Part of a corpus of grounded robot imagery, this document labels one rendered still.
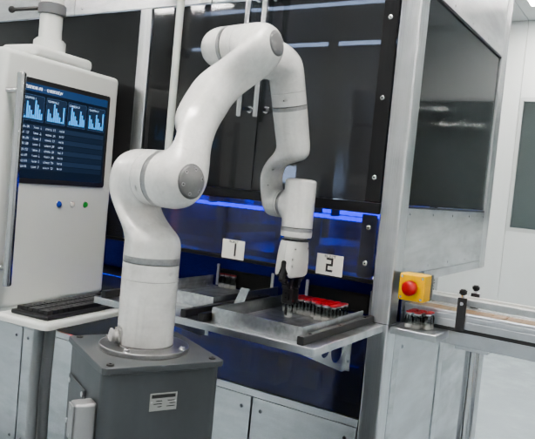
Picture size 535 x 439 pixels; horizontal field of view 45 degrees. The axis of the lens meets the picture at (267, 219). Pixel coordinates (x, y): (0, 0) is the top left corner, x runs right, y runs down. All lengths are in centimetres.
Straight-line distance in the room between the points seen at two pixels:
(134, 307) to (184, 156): 33
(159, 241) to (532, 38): 554
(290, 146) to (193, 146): 39
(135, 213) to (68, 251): 84
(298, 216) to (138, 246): 51
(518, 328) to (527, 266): 456
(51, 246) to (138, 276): 83
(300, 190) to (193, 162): 46
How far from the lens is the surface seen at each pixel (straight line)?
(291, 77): 164
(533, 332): 183
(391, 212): 180
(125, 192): 139
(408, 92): 181
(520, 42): 660
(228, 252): 206
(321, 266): 189
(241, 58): 147
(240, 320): 160
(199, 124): 139
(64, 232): 218
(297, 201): 170
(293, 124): 165
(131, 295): 137
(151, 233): 135
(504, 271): 643
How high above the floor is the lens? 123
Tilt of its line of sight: 3 degrees down
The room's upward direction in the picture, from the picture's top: 5 degrees clockwise
